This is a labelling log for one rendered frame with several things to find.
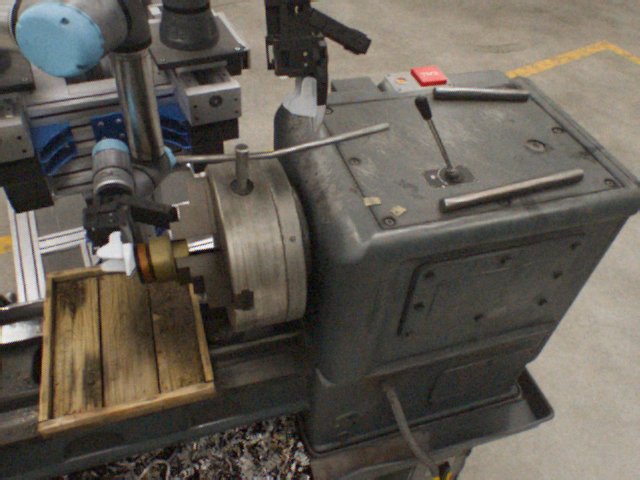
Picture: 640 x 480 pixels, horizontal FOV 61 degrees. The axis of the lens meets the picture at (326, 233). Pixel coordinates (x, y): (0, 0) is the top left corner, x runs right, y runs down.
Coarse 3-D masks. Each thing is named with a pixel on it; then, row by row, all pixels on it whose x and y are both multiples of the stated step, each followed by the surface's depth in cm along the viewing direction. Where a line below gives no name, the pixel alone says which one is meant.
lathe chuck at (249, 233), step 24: (216, 168) 94; (216, 192) 89; (264, 192) 90; (216, 216) 96; (240, 216) 87; (264, 216) 88; (216, 240) 105; (240, 240) 86; (264, 240) 87; (240, 264) 86; (264, 264) 88; (240, 288) 88; (264, 288) 89; (240, 312) 90; (264, 312) 93
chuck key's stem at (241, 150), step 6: (240, 144) 84; (246, 144) 84; (240, 150) 83; (246, 150) 83; (240, 156) 84; (246, 156) 84; (240, 162) 85; (246, 162) 85; (240, 168) 86; (246, 168) 86; (240, 174) 87; (246, 174) 87; (240, 180) 88; (240, 186) 89
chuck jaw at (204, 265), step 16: (192, 256) 96; (208, 256) 96; (192, 272) 92; (208, 272) 92; (224, 272) 92; (208, 288) 89; (224, 288) 89; (208, 304) 91; (224, 304) 91; (240, 304) 90
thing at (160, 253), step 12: (156, 240) 96; (168, 240) 95; (180, 240) 98; (144, 252) 94; (156, 252) 94; (168, 252) 94; (180, 252) 96; (144, 264) 94; (156, 264) 94; (168, 264) 95; (144, 276) 94; (156, 276) 95; (168, 276) 96
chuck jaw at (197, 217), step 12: (192, 180) 97; (204, 180) 97; (192, 192) 97; (204, 192) 97; (192, 204) 97; (204, 204) 98; (180, 216) 97; (192, 216) 97; (204, 216) 98; (180, 228) 97; (192, 228) 97; (204, 228) 98; (216, 228) 99
